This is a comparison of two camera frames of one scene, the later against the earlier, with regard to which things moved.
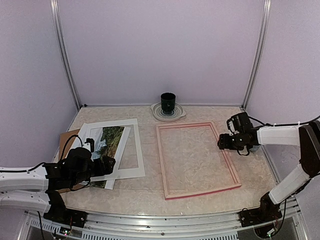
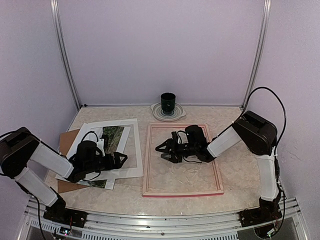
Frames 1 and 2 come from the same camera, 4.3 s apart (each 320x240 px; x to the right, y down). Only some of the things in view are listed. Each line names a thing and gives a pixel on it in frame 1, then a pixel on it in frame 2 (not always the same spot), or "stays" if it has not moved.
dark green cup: x=168 y=102 stays
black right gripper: x=224 y=143 -> x=169 y=142
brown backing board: x=63 y=140 stays
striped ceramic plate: x=159 y=114 stays
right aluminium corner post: x=250 y=91 stays
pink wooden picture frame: x=166 y=195 -> x=146 y=194
